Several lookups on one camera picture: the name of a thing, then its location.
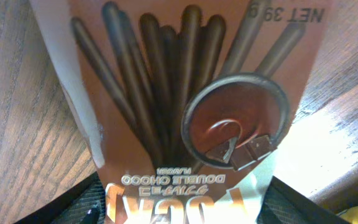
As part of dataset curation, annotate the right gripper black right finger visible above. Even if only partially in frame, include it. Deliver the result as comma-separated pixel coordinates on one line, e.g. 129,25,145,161
257,177,349,224

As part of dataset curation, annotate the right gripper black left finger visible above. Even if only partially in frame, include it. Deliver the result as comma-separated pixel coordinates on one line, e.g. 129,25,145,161
17,173,106,224

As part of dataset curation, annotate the brown Pocky snack box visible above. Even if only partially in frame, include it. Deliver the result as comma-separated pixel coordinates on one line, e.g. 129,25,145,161
31,0,334,223

